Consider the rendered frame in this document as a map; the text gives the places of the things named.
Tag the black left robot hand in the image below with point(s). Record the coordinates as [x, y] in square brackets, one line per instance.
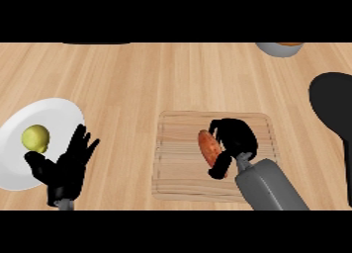
[68, 164]

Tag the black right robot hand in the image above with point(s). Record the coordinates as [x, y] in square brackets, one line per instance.
[236, 136]

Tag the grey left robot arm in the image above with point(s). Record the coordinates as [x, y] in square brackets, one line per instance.
[65, 205]

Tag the orange sweet potato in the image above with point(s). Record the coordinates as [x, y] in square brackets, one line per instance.
[210, 148]

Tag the wooden cutting board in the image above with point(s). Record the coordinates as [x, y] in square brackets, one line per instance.
[182, 171]

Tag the black frying pan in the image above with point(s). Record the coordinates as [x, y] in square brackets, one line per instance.
[340, 105]

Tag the yellow-green lemon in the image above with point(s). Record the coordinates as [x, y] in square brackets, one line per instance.
[35, 138]

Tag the white round plate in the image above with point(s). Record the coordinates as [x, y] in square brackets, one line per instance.
[41, 125]

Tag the grey bowl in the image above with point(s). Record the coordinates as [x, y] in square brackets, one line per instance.
[279, 50]

